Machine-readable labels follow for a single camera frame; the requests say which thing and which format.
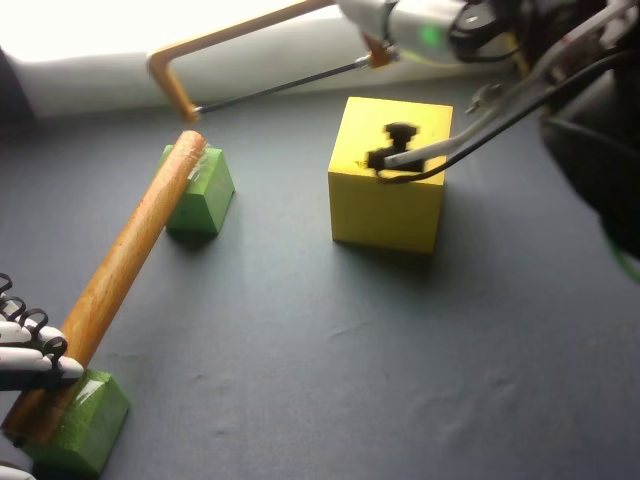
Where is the yellow frame hacksaw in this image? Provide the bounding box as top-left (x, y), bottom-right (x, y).
top-left (146, 0), bottom-right (401, 124)

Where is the round wooden rod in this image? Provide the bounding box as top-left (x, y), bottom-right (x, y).
top-left (2, 129), bottom-right (207, 446)

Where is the yellow wooden cube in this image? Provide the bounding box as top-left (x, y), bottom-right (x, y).
top-left (327, 96), bottom-right (454, 256)

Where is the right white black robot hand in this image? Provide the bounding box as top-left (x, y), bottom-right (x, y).
top-left (334, 0), bottom-right (466, 66)

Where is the green wedge block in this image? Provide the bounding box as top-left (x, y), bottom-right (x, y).
top-left (158, 143), bottom-right (236, 235)
top-left (22, 368), bottom-right (130, 479)

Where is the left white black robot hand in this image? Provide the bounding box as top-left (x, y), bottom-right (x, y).
top-left (0, 272), bottom-right (85, 480)

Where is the grey table cloth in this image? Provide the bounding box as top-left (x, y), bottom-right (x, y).
top-left (0, 64), bottom-right (640, 480)

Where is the white backdrop sheet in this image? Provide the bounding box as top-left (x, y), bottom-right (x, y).
top-left (0, 0), bottom-right (521, 120)

